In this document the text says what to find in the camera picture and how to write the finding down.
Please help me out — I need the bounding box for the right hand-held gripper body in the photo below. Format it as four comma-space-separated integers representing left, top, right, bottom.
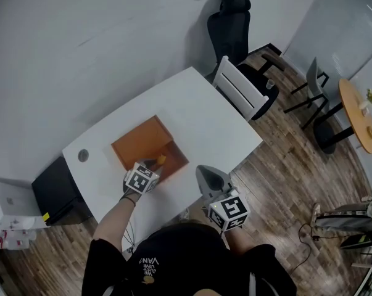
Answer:
195, 164, 251, 232

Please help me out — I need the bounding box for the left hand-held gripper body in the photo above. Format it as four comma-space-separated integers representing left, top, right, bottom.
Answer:
122, 158, 161, 195

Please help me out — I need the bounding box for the orange container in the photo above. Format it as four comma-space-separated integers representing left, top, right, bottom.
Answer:
110, 114, 190, 184

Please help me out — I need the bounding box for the person's left forearm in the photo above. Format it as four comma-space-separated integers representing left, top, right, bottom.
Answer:
92, 194, 141, 250

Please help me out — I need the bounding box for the person's right forearm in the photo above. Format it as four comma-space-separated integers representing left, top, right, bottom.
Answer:
223, 226, 254, 255

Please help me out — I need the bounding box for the black wrist band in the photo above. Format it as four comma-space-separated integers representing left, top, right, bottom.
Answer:
119, 195, 138, 207

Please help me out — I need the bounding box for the person's black printed t-shirt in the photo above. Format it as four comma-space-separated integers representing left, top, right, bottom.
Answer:
80, 222, 297, 296

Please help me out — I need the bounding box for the black cabinet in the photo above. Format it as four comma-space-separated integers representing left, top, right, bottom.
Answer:
31, 156, 96, 227

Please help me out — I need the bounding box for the white slatted chair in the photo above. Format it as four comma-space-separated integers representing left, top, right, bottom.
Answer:
212, 55, 270, 123

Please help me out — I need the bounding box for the large white box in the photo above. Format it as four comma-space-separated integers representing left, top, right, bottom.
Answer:
0, 175, 48, 231

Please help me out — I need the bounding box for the black and green device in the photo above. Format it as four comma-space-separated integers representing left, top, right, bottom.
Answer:
339, 233, 372, 250

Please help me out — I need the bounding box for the white box with red labels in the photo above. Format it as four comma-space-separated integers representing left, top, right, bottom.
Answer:
0, 228, 39, 251

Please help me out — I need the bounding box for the black mesh office chair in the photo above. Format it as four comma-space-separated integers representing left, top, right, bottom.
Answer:
205, 0, 287, 121

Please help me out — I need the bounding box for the grey chair with black legs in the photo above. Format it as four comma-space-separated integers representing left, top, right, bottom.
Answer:
283, 57, 332, 131

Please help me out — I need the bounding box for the round wooden side table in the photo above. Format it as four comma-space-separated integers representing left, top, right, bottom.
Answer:
313, 78, 372, 155

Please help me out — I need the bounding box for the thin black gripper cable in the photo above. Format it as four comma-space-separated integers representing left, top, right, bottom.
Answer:
123, 220, 138, 254

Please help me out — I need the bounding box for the black floor cable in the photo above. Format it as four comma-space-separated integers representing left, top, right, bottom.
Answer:
289, 223, 361, 276

